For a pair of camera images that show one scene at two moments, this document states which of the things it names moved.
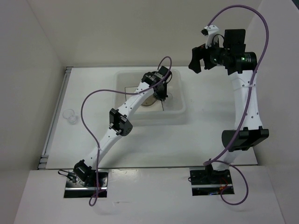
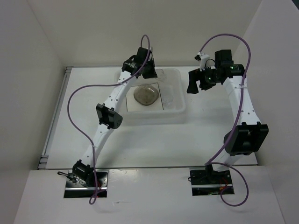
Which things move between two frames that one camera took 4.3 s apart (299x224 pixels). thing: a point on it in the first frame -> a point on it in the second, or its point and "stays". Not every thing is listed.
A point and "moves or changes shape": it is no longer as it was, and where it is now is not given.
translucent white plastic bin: (151, 111) stays
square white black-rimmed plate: (158, 106) stays
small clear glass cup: (68, 114) moves or changes shape
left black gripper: (162, 96) -> (153, 74)
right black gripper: (199, 52) -> (194, 75)
